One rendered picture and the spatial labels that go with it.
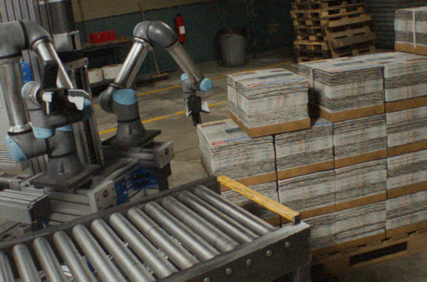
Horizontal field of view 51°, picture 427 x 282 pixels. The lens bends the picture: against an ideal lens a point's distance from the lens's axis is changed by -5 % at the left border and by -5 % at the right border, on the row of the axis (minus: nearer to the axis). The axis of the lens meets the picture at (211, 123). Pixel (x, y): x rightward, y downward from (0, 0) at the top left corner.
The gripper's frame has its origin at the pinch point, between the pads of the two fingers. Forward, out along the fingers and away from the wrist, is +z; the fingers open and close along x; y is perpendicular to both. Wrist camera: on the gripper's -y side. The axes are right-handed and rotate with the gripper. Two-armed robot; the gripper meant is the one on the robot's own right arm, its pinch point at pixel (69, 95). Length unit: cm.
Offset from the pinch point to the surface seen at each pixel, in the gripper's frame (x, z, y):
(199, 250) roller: -21, 32, 42
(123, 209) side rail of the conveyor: -18.7, -7.8, 41.8
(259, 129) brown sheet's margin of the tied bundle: -91, -16, 27
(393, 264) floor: -160, 18, 106
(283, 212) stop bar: -47, 38, 36
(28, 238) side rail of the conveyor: 12.8, -13.7, 45.5
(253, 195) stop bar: -50, 22, 36
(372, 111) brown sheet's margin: -142, 9, 22
